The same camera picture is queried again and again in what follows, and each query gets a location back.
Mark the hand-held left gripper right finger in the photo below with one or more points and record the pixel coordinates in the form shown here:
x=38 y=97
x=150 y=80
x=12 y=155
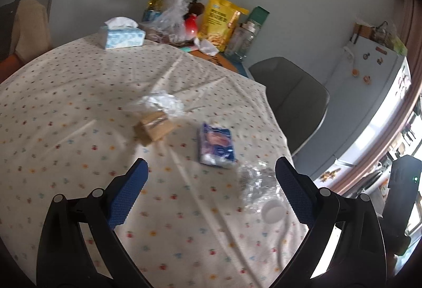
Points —
x=295 y=195

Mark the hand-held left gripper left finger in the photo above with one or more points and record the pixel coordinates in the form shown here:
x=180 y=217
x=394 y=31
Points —
x=128 y=192

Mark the crushed clear plastic bottle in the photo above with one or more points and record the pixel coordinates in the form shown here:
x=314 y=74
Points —
x=260 y=189

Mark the small brown cardboard box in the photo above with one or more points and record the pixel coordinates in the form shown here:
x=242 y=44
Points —
x=155 y=128

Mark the blue white plastic packet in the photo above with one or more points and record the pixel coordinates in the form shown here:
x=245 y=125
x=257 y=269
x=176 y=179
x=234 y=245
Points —
x=216 y=146

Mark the translucent white plastic wrapper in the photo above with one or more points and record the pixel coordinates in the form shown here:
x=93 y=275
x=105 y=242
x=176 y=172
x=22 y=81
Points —
x=158 y=103

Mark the spotted cream tablecloth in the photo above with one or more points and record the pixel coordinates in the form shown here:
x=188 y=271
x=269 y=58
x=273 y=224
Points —
x=99 y=143

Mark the grey upholstered chair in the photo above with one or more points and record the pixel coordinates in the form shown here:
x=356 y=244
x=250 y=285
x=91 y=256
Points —
x=293 y=100

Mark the white refrigerator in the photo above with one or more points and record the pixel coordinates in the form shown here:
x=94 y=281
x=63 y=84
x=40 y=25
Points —
x=372 y=103

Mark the group of fridge magnets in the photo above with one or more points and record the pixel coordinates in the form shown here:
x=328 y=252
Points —
x=355 y=72

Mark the teal small packet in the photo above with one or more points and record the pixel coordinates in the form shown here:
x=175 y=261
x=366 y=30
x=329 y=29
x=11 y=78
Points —
x=189 y=49

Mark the blue white tissue box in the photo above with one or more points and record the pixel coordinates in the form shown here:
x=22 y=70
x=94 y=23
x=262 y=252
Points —
x=123 y=35

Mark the glass jar with lid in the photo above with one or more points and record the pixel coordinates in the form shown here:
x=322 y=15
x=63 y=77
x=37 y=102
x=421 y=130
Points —
x=242 y=42

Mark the orange chair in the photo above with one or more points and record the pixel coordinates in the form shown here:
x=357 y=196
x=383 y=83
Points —
x=10 y=68

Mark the red bottle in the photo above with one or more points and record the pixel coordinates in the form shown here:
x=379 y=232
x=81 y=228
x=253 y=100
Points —
x=191 y=27

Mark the green tall box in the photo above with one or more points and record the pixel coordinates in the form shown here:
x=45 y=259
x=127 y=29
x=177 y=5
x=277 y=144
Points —
x=260 y=17

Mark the clear plastic bag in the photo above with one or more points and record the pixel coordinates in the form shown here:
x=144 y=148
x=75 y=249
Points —
x=173 y=11

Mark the yellow snack bag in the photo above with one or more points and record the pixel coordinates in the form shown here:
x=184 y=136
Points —
x=219 y=22

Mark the dark cloth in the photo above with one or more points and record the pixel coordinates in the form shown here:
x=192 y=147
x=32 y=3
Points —
x=8 y=31

